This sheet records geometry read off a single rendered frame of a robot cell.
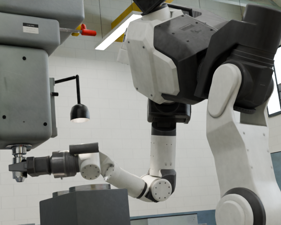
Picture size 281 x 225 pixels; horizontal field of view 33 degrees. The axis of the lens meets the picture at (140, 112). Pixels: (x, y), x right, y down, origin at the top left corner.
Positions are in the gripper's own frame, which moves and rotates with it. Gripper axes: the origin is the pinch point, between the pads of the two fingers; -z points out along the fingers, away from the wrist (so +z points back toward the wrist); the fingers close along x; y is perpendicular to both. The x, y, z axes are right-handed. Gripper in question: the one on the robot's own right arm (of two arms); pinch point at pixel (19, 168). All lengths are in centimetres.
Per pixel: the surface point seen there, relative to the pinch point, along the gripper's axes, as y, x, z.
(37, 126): -11.8, 7.6, 7.5
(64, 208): 17, 56, 18
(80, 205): 17, 61, 22
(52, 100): -22.9, -3.2, 11.8
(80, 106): -21.9, -10.5, 20.9
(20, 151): -5.1, 2.2, 0.9
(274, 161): -50, -538, 289
